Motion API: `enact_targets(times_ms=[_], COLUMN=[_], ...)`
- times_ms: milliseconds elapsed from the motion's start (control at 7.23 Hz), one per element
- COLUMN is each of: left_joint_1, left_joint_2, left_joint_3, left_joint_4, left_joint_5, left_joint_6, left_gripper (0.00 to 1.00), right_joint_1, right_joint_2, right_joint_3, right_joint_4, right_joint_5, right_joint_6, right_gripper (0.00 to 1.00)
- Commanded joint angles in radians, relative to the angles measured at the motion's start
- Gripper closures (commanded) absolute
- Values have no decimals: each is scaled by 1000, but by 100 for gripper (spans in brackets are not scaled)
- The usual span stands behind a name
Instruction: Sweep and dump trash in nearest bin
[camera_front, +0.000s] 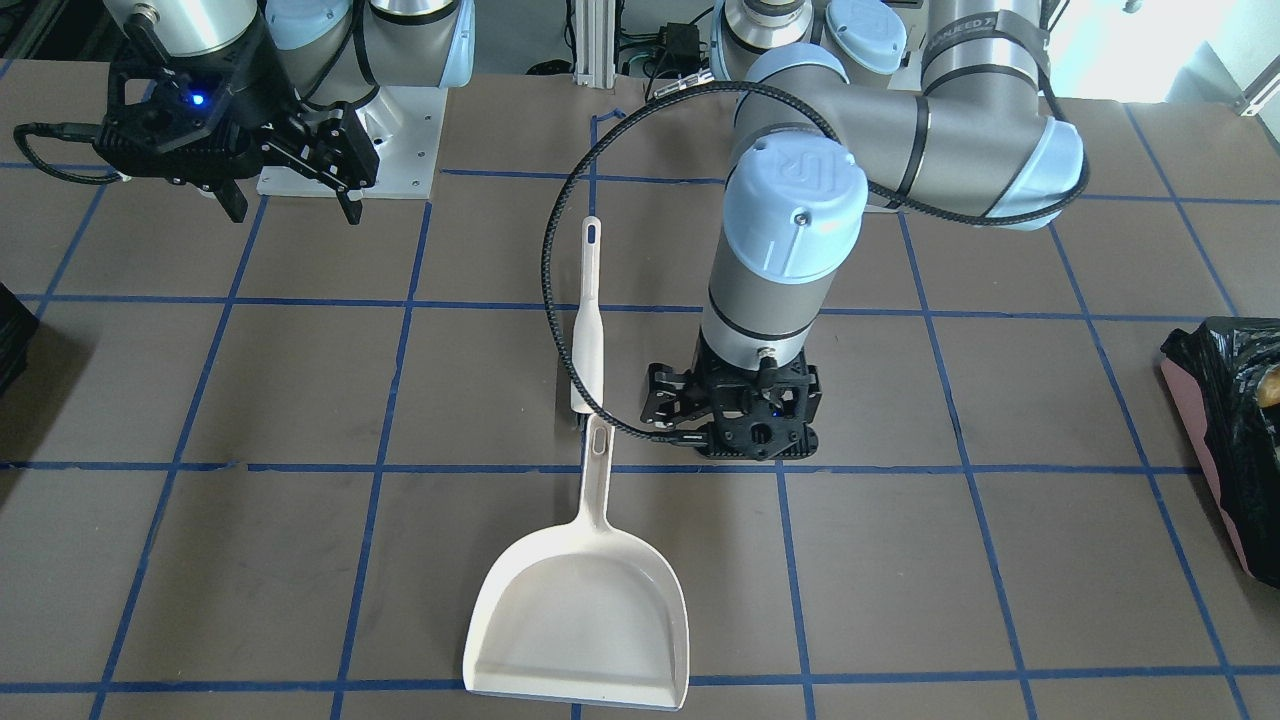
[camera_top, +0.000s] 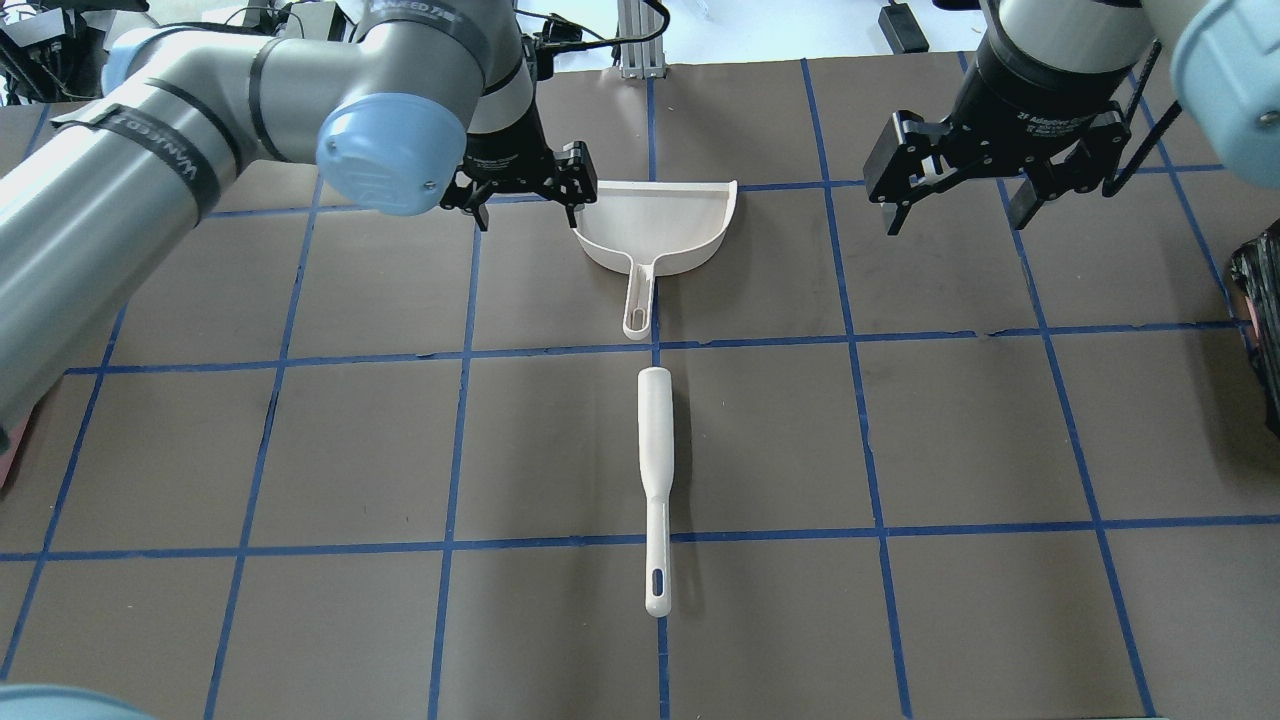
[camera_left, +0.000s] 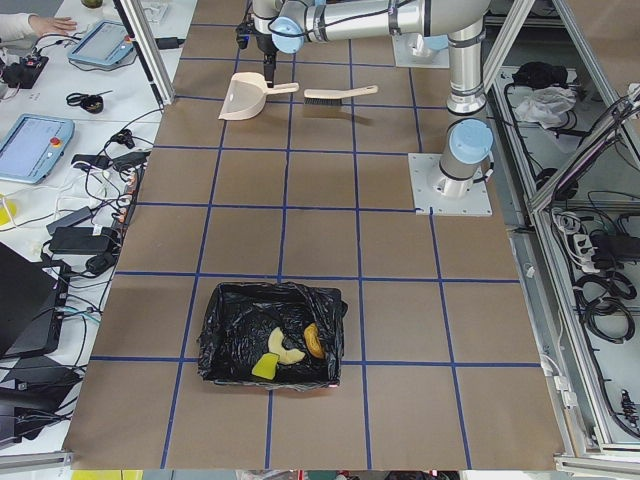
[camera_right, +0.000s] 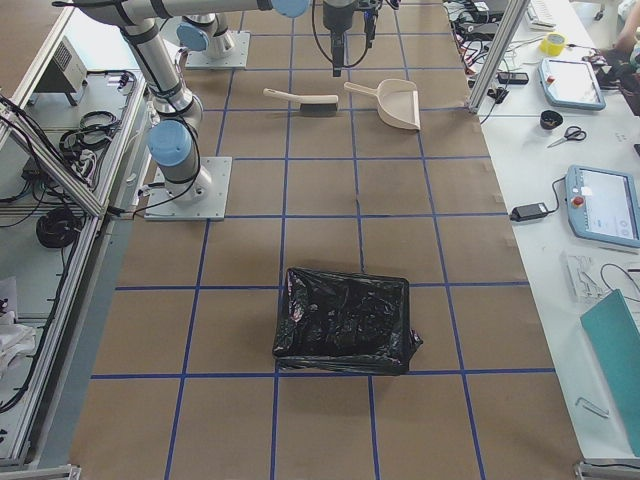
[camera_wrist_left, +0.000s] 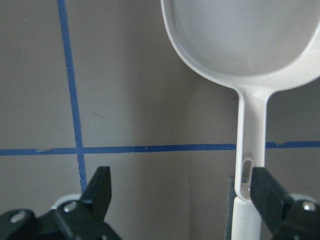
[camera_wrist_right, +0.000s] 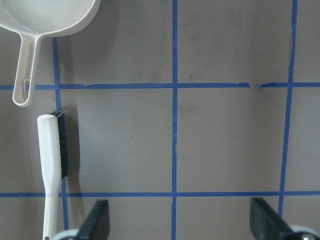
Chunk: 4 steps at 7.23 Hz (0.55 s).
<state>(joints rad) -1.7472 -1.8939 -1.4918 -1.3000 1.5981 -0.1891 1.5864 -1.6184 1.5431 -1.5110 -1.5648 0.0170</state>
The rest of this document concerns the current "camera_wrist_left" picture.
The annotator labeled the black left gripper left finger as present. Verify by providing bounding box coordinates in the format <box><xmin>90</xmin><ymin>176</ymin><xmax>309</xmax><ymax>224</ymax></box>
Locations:
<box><xmin>0</xmin><ymin>166</ymin><xmax>120</xmax><ymax>240</ymax></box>

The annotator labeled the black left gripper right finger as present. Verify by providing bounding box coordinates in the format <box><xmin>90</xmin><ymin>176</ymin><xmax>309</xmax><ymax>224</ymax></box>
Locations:
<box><xmin>250</xmin><ymin>167</ymin><xmax>320</xmax><ymax>240</ymax></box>

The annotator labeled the white hand brush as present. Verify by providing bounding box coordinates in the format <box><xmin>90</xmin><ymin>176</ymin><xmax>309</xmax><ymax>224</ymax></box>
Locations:
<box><xmin>223</xmin><ymin>177</ymin><xmax>262</xmax><ymax>240</ymax></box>

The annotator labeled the beige dustpan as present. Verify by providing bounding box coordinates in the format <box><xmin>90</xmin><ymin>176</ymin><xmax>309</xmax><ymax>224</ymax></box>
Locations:
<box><xmin>160</xmin><ymin>0</ymin><xmax>320</xmax><ymax>202</ymax></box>

